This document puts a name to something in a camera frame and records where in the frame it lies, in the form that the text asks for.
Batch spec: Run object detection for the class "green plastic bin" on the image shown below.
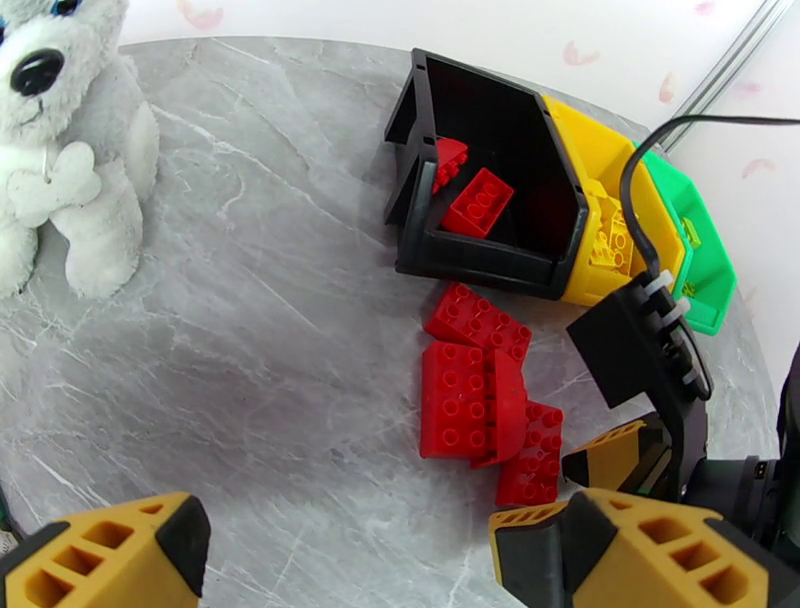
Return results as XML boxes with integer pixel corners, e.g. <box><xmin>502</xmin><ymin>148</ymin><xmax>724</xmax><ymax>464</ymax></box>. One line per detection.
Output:
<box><xmin>633</xmin><ymin>142</ymin><xmax>739</xmax><ymax>339</ymax></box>

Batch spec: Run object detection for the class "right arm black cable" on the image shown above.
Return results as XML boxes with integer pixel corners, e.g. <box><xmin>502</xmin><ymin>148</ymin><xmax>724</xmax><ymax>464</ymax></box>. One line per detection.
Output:
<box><xmin>620</xmin><ymin>114</ymin><xmax>800</xmax><ymax>403</ymax></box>

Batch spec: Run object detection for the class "aluminium frame post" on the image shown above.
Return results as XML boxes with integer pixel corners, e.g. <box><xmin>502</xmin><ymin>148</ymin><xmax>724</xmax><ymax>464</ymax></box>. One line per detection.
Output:
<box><xmin>661</xmin><ymin>0</ymin><xmax>796</xmax><ymax>153</ymax></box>

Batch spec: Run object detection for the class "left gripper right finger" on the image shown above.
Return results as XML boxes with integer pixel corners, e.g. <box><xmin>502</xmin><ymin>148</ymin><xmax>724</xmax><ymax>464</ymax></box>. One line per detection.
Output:
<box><xmin>561</xmin><ymin>489</ymin><xmax>800</xmax><ymax>608</ymax></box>

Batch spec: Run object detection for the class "grey white plush husky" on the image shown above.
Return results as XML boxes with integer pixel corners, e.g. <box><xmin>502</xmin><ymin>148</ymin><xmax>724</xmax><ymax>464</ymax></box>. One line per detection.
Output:
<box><xmin>0</xmin><ymin>0</ymin><xmax>162</xmax><ymax>301</ymax></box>

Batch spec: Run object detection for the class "black plastic bin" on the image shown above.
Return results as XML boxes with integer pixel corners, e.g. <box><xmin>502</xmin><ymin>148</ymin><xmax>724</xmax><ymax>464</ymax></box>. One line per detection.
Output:
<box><xmin>382</xmin><ymin>47</ymin><xmax>593</xmax><ymax>303</ymax></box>

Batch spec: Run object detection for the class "red curved lego brick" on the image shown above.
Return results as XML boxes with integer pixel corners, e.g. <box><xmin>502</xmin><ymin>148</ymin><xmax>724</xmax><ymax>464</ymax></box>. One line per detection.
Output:
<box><xmin>469</xmin><ymin>347</ymin><xmax>530</xmax><ymax>471</ymax></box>
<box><xmin>439</xmin><ymin>166</ymin><xmax>516</xmax><ymax>241</ymax></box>

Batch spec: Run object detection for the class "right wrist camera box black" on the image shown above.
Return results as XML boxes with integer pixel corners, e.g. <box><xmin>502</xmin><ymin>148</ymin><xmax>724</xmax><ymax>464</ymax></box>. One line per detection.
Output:
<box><xmin>564</xmin><ymin>273</ymin><xmax>686</xmax><ymax>412</ymax></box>

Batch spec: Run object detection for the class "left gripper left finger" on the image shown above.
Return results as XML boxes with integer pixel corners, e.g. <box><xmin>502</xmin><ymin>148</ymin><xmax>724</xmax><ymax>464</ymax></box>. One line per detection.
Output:
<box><xmin>0</xmin><ymin>491</ymin><xmax>213</xmax><ymax>608</ymax></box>

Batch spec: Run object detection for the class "yellow tall lego brick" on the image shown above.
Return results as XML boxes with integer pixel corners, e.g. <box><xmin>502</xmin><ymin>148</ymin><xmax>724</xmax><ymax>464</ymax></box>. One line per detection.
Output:
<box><xmin>589</xmin><ymin>184</ymin><xmax>628</xmax><ymax>234</ymax></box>
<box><xmin>592</xmin><ymin>227</ymin><xmax>637</xmax><ymax>278</ymax></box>

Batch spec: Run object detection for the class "yellow plastic bin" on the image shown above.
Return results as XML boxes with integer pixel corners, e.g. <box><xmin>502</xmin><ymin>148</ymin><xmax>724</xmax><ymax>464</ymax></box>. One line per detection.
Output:
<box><xmin>539</xmin><ymin>93</ymin><xmax>689</xmax><ymax>309</ymax></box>

